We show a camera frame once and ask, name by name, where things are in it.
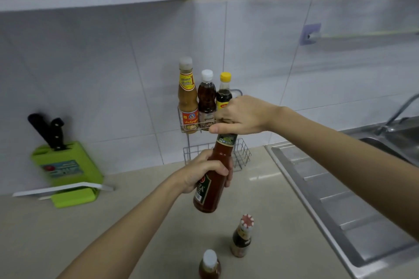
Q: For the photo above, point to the person's right forearm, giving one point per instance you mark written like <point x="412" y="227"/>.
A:
<point x="343" y="164"/>

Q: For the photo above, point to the person's right thumb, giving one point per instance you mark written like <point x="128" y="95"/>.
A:
<point x="226" y="127"/>

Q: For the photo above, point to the wall towel rail purple mount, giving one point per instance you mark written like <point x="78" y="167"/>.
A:
<point x="311" y="34"/>

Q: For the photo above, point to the dark sauce bottle yellow cap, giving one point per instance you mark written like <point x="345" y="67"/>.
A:
<point x="224" y="94"/>

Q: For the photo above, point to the person's right hand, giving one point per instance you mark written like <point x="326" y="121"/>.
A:
<point x="248" y="113"/>

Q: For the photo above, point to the tan sauce bottle grey cap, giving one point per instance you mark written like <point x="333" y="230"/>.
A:
<point x="187" y="99"/>

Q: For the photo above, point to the metal faucet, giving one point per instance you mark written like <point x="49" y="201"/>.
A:
<point x="397" y="112"/>

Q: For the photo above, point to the small brown bottle white cap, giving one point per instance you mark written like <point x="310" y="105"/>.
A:
<point x="209" y="265"/>

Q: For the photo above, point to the red chili sauce bottle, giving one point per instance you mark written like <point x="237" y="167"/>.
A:
<point x="209" y="197"/>

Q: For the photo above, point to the dark bottle red-white cap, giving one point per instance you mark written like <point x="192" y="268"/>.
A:
<point x="241" y="239"/>

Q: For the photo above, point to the white flat board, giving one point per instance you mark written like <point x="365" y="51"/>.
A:
<point x="78" y="185"/>

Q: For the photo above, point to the green knife block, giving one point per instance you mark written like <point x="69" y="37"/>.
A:
<point x="78" y="171"/>

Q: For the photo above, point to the stainless steel sink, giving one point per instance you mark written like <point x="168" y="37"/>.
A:
<point x="343" y="210"/>

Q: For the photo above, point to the person's left thumb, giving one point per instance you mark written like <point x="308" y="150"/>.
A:
<point x="216" y="167"/>

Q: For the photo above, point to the brown sauce bottle white cap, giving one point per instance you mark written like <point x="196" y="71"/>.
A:
<point x="206" y="99"/>

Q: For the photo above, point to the person's left hand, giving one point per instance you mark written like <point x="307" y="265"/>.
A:
<point x="191" y="174"/>

